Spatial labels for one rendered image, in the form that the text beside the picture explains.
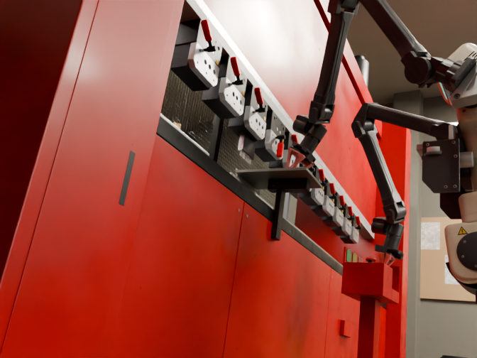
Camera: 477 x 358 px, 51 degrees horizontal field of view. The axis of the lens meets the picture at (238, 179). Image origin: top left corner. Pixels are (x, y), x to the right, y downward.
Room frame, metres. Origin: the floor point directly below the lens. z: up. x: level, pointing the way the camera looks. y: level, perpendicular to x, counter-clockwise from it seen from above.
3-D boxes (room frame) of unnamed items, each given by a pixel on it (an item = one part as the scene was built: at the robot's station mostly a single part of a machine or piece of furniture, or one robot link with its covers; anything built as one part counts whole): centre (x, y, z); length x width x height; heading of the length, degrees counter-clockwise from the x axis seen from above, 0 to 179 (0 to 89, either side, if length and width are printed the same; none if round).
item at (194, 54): (1.38, 0.18, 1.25); 0.15 x 0.09 x 0.17; 152
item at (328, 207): (2.62, -0.48, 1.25); 0.15 x 0.09 x 0.17; 152
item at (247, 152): (1.76, -0.01, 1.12); 0.10 x 0.02 x 0.10; 152
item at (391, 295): (1.95, -0.57, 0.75); 0.20 x 0.16 x 0.18; 144
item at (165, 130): (2.31, -0.36, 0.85); 3.00 x 0.21 x 0.04; 152
